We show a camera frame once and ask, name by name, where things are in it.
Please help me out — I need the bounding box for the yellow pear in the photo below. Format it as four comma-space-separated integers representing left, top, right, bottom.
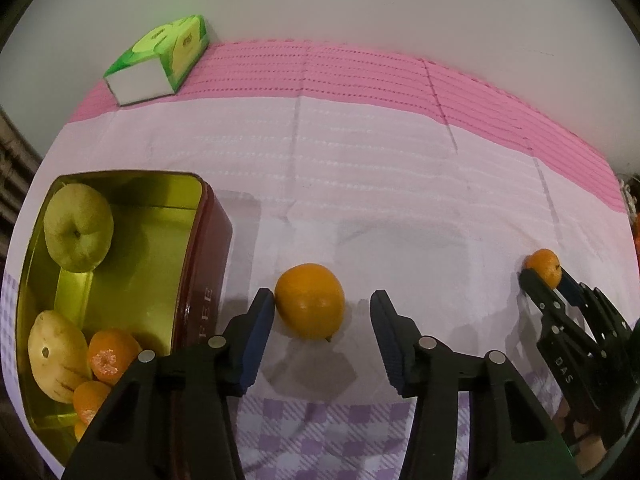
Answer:
27, 310, 93, 405

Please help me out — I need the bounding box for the beige patterned curtain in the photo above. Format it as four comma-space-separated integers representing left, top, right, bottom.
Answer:
0, 105, 43, 231

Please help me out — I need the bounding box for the shiny silver object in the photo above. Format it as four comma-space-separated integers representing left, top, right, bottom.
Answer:
619, 175, 640, 221

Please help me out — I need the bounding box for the gold metal tin tray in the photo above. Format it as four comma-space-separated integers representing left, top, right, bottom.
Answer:
15, 171, 234, 468

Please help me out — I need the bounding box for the large orange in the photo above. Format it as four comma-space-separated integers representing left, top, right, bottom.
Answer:
87, 329, 145, 386

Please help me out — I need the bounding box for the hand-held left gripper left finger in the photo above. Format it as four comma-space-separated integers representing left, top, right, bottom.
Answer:
60, 287, 277, 480

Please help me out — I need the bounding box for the person's right hand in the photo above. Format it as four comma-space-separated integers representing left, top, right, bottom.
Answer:
556, 400, 607, 461

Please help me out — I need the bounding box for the green tissue box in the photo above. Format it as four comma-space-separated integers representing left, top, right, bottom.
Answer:
103, 14, 210, 107

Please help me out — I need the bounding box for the pink and purple checked tablecloth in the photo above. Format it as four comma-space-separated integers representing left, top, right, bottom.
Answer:
2, 37, 640, 480

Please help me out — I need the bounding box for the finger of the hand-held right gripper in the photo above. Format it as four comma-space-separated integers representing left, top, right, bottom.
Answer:
559, 266, 632, 357
518, 268, 568, 342

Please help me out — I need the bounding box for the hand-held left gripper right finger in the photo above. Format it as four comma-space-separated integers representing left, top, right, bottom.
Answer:
370, 289, 583, 480

